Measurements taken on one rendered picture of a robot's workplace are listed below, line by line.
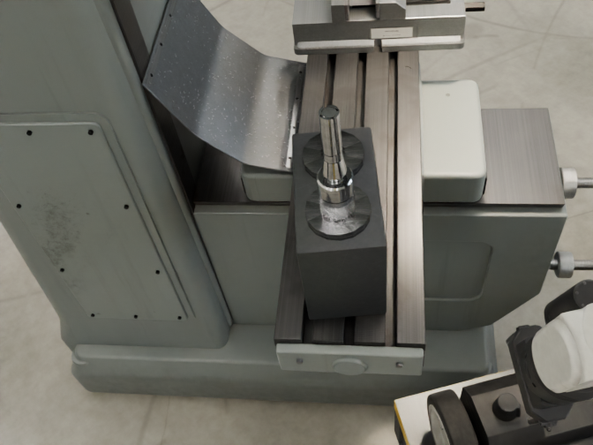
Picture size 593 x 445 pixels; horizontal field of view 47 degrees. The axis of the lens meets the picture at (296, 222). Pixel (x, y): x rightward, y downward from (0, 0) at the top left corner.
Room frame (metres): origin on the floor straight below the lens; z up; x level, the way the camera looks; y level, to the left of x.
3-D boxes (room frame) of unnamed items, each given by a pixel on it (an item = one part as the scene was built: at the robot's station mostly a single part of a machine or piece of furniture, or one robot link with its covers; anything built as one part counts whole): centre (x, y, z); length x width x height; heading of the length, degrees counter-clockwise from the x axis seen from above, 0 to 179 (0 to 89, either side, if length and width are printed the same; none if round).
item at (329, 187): (0.55, -0.06, 1.20); 0.05 x 0.05 x 0.01
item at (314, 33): (1.16, -0.24, 0.99); 0.35 x 0.15 x 0.11; 78
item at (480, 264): (0.99, -0.20, 0.44); 0.80 x 0.30 x 0.60; 77
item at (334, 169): (0.55, -0.06, 1.26); 0.03 x 0.03 x 0.11
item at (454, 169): (0.99, -0.17, 0.80); 0.50 x 0.35 x 0.12; 77
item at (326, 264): (0.60, -0.06, 1.04); 0.22 x 0.12 x 0.20; 174
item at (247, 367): (1.05, 0.07, 0.10); 1.20 x 0.60 x 0.20; 77
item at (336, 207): (0.55, -0.06, 1.17); 0.05 x 0.05 x 0.06
